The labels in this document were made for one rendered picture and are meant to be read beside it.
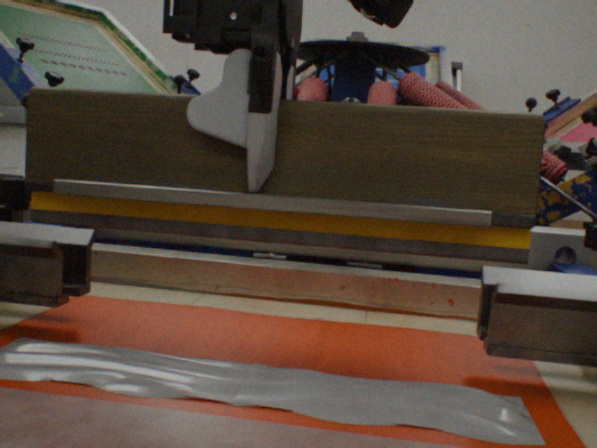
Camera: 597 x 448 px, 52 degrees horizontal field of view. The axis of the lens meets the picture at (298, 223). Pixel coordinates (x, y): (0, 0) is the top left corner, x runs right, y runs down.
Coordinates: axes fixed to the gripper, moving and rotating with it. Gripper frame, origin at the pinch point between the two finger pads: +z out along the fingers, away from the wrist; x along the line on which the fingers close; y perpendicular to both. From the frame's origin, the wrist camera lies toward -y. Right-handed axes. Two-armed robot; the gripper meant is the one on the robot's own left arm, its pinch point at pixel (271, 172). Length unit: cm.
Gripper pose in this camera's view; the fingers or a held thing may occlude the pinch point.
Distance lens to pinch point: 43.7
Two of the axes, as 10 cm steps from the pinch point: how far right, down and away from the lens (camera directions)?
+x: -1.4, 1.1, -9.8
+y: -9.9, -0.9, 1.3
